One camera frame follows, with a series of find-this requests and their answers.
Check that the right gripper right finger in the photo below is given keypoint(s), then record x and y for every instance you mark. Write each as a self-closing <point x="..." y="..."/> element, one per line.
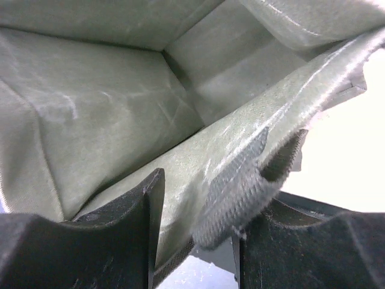
<point x="297" y="242"/>

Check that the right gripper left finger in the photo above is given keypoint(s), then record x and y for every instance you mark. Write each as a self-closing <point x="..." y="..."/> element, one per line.
<point x="113" y="246"/>

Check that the green canvas bag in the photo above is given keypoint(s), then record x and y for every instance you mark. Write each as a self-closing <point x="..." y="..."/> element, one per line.
<point x="96" y="95"/>

